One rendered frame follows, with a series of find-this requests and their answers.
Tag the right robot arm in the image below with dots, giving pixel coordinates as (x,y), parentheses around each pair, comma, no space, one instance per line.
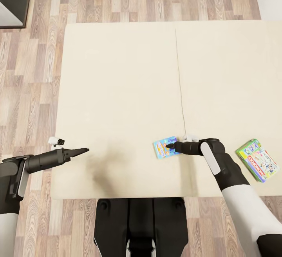
(258,230)

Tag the robot trunk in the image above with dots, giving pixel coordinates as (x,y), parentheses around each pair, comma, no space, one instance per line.
(141,252)

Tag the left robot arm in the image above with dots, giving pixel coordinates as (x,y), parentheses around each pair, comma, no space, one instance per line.
(14,174)

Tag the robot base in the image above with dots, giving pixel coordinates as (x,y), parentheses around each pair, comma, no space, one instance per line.
(141,219)

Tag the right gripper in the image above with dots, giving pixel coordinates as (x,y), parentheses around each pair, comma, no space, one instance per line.
(181,147)

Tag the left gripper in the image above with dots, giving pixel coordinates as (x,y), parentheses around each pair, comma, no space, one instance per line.
(58,157)

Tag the board game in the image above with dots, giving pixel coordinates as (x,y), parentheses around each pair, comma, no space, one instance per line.
(162,151)
(258,160)

